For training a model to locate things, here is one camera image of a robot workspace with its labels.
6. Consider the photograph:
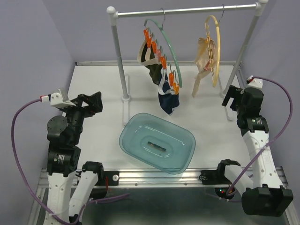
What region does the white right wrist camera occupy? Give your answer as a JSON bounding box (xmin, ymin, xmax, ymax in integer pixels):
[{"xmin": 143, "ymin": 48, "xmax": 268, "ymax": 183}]
[{"xmin": 246, "ymin": 76, "xmax": 263, "ymax": 90}]

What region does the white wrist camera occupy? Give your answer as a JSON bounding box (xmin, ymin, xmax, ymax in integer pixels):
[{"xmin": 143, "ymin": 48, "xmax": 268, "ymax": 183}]
[
  {"xmin": 40, "ymin": 88, "xmax": 74, "ymax": 109},
  {"xmin": 246, "ymin": 76, "xmax": 263, "ymax": 90}
]

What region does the translucent blue plastic basin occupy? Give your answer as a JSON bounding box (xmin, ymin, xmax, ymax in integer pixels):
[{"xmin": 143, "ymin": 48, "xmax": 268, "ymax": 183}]
[{"xmin": 119, "ymin": 113, "xmax": 196, "ymax": 175}]

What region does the white metal clothes rack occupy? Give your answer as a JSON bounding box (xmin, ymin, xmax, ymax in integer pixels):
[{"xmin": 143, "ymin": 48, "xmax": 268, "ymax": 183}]
[{"xmin": 106, "ymin": 0, "xmax": 267, "ymax": 123}]

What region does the olive green underwear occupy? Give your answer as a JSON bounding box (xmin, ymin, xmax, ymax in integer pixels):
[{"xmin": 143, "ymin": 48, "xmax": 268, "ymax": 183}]
[{"xmin": 137, "ymin": 40, "xmax": 163, "ymax": 85}]

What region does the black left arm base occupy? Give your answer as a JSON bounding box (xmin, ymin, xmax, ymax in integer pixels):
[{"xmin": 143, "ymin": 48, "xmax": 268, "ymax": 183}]
[{"xmin": 90, "ymin": 170, "xmax": 120, "ymax": 199}]

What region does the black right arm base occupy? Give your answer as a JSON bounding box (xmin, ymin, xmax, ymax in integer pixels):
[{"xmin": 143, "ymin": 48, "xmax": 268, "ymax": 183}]
[{"xmin": 199, "ymin": 170, "xmax": 236, "ymax": 200}]

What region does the yellow clip hanger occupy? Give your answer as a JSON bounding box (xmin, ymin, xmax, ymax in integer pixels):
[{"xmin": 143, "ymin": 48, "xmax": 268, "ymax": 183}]
[{"xmin": 204, "ymin": 15, "xmax": 221, "ymax": 87}]

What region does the beige underwear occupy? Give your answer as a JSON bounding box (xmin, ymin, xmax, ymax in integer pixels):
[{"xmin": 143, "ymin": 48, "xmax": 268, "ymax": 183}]
[{"xmin": 191, "ymin": 37, "xmax": 212, "ymax": 97}]

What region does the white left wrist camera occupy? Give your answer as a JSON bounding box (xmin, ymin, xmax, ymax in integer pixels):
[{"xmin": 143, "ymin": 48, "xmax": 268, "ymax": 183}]
[{"xmin": 40, "ymin": 88, "xmax": 74, "ymax": 109}]

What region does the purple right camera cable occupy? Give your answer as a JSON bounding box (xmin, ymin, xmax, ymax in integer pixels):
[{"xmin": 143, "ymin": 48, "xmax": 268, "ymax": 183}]
[{"xmin": 225, "ymin": 76, "xmax": 294, "ymax": 203}]

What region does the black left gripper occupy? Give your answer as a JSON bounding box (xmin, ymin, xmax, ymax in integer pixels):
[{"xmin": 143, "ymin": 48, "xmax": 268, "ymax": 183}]
[{"xmin": 61, "ymin": 90, "xmax": 104, "ymax": 143}]

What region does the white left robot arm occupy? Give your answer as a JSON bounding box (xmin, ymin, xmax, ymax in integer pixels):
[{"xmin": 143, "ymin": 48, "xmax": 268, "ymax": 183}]
[{"xmin": 41, "ymin": 89, "xmax": 104, "ymax": 225}]

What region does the navy blue underwear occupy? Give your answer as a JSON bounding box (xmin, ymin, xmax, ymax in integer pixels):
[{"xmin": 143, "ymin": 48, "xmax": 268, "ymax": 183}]
[{"xmin": 158, "ymin": 68, "xmax": 180, "ymax": 115}]

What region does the green clip hanger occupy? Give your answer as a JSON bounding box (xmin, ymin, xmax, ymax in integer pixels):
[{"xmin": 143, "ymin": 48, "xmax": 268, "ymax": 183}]
[{"xmin": 144, "ymin": 8, "xmax": 182, "ymax": 88}]

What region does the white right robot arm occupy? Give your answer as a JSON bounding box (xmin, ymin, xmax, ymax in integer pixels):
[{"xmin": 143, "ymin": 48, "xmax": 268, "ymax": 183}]
[{"xmin": 216, "ymin": 85, "xmax": 293, "ymax": 217}]

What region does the aluminium mounting rail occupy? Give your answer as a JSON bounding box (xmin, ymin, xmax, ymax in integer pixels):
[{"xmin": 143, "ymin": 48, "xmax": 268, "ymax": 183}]
[{"xmin": 37, "ymin": 166, "xmax": 288, "ymax": 188}]

